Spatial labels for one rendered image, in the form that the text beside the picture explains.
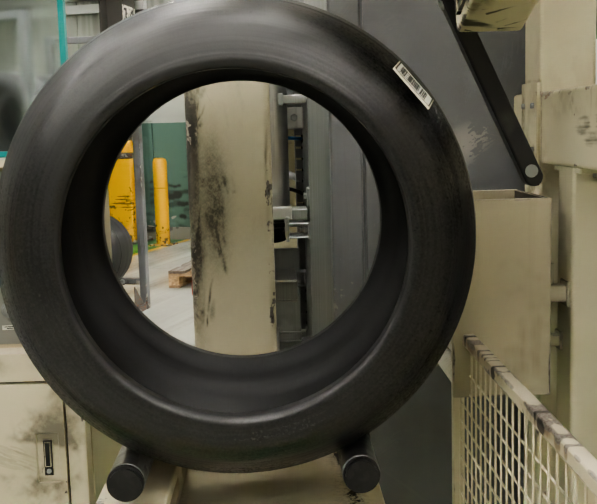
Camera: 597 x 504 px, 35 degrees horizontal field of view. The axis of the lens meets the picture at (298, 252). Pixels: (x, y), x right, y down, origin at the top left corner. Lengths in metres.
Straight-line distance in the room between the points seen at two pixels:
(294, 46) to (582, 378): 0.72
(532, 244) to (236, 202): 0.45
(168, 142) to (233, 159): 10.05
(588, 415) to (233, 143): 0.68
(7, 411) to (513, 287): 1.00
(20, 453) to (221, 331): 0.60
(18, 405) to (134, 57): 0.98
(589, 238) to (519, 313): 0.15
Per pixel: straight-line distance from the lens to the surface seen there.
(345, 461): 1.16
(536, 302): 1.45
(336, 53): 1.07
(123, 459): 1.18
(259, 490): 1.38
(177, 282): 7.96
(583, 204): 1.47
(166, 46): 1.07
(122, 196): 11.24
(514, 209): 1.42
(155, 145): 11.57
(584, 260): 1.48
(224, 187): 1.45
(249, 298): 1.47
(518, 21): 1.38
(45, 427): 1.91
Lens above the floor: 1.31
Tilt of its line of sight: 8 degrees down
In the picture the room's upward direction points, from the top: 2 degrees counter-clockwise
